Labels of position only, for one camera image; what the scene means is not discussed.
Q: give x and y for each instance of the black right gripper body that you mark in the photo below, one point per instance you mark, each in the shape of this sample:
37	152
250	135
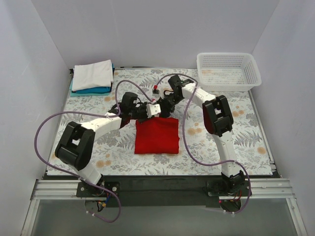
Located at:
165	108

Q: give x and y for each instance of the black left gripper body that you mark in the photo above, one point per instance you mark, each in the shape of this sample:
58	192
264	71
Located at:
143	113

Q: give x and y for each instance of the red t shirt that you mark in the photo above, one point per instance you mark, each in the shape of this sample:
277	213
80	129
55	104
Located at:
157	136

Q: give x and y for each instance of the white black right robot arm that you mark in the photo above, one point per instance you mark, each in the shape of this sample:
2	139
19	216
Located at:
217	117

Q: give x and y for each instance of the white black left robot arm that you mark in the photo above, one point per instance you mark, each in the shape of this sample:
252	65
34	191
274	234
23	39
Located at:
76	144

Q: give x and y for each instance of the teal folded t shirt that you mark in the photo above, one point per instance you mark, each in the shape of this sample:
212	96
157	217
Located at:
90	91

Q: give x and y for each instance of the white folded t shirt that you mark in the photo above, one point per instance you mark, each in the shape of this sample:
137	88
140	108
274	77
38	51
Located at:
93	75

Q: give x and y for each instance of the white plastic basket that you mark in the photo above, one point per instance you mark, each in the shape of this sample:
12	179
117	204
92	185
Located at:
227	72

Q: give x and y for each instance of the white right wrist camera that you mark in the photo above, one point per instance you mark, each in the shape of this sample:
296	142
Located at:
159	92

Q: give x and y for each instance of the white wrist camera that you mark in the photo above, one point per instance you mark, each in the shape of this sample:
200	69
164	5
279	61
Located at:
159	92
153	109

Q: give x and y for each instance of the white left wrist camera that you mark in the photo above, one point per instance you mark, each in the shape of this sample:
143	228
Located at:
153	109

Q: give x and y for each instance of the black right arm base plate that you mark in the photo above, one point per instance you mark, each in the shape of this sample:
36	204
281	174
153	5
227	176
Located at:
229	188

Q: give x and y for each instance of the aluminium front rail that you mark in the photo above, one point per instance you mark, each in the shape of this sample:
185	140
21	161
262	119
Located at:
189	187

